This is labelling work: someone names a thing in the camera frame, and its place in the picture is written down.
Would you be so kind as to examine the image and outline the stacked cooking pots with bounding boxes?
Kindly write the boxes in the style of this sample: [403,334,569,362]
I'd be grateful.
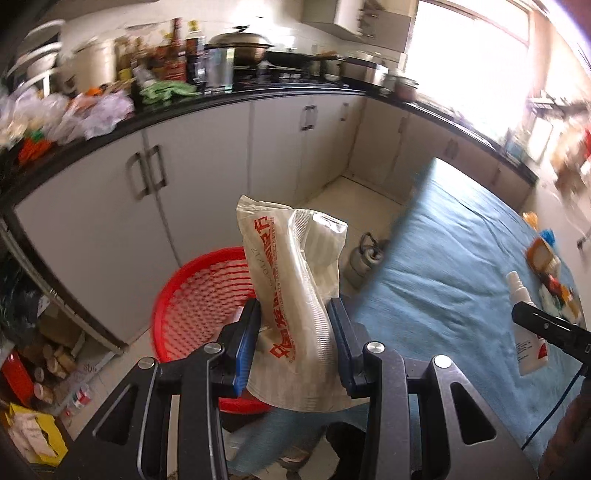
[392,76,419,102]

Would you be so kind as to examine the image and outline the yellow sponge block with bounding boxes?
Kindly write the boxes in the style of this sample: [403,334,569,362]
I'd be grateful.
[527,237,561,273]

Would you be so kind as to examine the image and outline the steel rice cooker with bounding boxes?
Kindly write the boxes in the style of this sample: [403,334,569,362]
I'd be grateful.
[344,58,389,86]

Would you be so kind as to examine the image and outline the blue tablecloth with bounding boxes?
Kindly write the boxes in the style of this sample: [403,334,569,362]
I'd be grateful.
[226,157,585,480]

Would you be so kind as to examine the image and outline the grey floor kettle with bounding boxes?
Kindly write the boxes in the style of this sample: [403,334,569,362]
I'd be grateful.
[344,232,386,289]

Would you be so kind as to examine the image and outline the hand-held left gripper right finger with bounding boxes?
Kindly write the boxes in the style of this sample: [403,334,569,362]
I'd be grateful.
[327,298,541,480]

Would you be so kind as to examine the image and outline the white wall cabinet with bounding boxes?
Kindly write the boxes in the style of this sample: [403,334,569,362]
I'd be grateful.
[302,0,414,44]

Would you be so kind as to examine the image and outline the orange plastic item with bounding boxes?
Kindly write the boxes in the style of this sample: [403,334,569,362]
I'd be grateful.
[18,131,51,164]

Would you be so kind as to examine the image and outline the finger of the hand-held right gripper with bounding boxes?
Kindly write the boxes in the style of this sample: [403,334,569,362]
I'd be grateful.
[512,302,591,367]

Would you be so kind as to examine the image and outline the black frying pan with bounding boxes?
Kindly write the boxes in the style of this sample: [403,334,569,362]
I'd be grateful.
[265,50,319,65]

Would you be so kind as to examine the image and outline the crumpled plastic bags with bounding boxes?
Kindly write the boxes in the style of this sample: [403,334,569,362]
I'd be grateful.
[0,88,134,148]

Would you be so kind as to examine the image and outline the green cloth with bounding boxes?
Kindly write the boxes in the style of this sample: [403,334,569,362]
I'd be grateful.
[139,80,204,104]

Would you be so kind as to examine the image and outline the blue cable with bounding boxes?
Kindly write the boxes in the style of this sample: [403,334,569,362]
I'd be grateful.
[522,369,583,450]

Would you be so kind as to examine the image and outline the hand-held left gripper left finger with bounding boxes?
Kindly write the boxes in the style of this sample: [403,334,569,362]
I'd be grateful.
[60,299,263,480]

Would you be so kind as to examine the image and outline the row of sauce bottles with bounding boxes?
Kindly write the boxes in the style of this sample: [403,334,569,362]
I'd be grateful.
[115,18,206,86]

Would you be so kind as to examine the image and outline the gas stove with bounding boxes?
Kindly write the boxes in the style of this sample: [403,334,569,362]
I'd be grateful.
[233,65,342,88]

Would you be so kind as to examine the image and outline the dish rack with plates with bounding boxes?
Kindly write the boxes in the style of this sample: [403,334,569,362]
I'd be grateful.
[7,21,63,88]

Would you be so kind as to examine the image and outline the red plastic basket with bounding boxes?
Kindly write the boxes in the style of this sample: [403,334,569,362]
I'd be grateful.
[152,247,273,414]

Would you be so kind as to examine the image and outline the red snack wrapper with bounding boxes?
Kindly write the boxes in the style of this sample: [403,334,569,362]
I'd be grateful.
[545,273,573,296]

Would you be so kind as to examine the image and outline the red box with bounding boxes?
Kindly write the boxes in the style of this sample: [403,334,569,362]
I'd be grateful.
[0,351,35,407]

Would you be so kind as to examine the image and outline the white spray bottle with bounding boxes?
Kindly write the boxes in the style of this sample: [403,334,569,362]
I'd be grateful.
[505,271,550,377]

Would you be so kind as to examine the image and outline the person's right forearm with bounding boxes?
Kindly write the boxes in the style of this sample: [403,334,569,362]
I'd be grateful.
[538,397,591,480]

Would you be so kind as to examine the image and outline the white cooker pot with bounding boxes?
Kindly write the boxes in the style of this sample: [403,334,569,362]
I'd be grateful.
[69,39,118,93]

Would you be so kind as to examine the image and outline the green white tissue packet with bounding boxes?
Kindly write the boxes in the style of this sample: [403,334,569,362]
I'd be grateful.
[539,285,571,319]

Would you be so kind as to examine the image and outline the steel wok with lid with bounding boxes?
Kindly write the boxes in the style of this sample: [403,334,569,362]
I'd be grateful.
[205,28,275,65]

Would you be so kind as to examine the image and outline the yellow box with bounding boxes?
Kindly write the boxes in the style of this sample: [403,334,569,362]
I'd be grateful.
[2,401,70,464]

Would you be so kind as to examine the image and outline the white paper bag red print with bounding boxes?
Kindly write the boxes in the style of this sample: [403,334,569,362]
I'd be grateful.
[235,194,354,411]

